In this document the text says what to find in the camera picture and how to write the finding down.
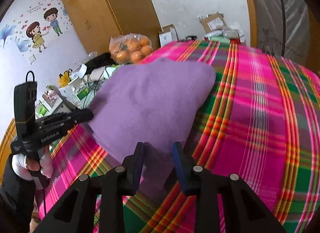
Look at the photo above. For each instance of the green white medicine box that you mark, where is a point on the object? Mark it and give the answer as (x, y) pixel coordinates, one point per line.
(79, 89)

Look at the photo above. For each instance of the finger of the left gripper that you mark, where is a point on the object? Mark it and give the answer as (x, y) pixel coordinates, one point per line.
(58, 125)

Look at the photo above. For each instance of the cartoon couple wall sticker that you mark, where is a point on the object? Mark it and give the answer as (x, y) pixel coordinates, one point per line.
(36, 33)

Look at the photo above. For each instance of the plastic covered doorway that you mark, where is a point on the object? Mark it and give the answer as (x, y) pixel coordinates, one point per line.
(283, 28)

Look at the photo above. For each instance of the white carton box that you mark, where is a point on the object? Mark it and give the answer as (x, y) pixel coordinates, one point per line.
(167, 34)

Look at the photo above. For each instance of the pink plaid bed cover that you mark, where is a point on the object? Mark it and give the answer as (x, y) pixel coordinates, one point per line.
(261, 120)

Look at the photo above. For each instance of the purple knit sweater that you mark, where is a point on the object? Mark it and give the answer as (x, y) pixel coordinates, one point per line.
(154, 103)

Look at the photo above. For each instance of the grey drawer cabinet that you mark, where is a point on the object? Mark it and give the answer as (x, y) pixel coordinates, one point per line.
(52, 102)

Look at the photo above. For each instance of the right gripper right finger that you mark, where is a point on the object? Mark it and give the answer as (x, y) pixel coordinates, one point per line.
(216, 195)

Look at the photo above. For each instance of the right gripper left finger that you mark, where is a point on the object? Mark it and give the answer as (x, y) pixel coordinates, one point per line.
(75, 210)

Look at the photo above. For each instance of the cardboard box with label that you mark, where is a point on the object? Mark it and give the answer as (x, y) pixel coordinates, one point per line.
(213, 22)

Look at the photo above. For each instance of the yellow shopping bag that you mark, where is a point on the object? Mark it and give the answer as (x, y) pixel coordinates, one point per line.
(64, 78)

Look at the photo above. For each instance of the bag of oranges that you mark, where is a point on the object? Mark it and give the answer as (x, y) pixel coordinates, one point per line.
(130, 48)

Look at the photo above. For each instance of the wooden wardrobe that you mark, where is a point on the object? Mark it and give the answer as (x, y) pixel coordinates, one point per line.
(97, 21)

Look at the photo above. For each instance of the left hand white glove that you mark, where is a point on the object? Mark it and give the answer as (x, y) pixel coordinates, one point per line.
(30, 169)

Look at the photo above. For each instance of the left forearm black sleeve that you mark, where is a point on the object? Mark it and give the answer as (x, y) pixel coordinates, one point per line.
(17, 195)

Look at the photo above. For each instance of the black folded cloth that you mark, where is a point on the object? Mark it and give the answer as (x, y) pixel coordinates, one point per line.
(102, 60)

